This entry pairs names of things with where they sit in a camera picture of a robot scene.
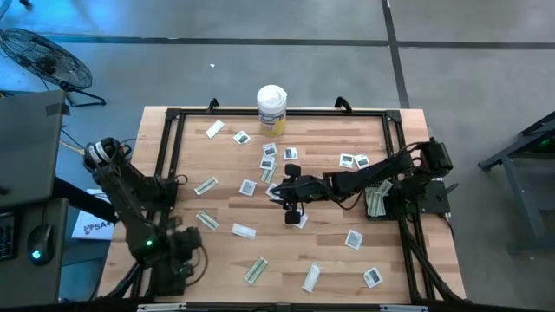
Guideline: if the yellow Lysol wipes canister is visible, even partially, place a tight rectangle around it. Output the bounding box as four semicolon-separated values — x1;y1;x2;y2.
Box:
255;84;289;139

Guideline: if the black floor fan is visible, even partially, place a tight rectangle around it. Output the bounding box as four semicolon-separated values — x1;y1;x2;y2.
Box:
0;28;108;108

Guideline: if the white printed paper sheet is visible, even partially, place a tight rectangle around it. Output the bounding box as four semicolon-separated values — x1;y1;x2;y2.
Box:
71;188;119;241

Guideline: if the black computer mouse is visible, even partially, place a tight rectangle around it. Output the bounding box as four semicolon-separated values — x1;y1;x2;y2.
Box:
27;224;56;266

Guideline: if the black metal bar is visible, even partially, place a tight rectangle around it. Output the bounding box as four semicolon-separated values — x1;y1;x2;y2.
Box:
51;176;121;223

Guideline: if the grey desk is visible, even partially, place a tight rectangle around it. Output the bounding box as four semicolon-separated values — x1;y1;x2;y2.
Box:
0;197;69;307

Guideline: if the silver metal bracket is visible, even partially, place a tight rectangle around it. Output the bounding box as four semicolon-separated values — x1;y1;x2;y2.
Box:
137;302;187;312
380;304;429;312

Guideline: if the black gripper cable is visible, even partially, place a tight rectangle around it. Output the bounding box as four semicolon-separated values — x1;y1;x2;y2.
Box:
186;244;210;287

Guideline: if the white oblong packet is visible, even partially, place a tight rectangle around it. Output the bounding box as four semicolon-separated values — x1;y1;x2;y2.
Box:
301;263;323;293
204;119;226;140
231;223;258;240

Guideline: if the black keyboard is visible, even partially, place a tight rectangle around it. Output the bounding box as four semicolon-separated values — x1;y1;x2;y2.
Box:
0;211;17;263

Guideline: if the grey metal cart frame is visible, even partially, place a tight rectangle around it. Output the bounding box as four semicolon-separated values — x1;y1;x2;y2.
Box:
478;110;555;255

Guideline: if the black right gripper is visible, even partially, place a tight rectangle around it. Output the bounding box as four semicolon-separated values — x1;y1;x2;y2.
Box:
269;163;333;225

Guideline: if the grey monitor back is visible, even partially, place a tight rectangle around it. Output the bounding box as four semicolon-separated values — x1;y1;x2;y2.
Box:
0;89;70;209

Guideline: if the black plastic mesh basket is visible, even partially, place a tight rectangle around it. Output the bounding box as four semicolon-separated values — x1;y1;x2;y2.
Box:
149;259;192;298
365;178;404;221

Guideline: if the yellow extension cable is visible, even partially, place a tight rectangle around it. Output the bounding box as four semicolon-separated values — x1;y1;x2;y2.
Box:
59;138;87;156

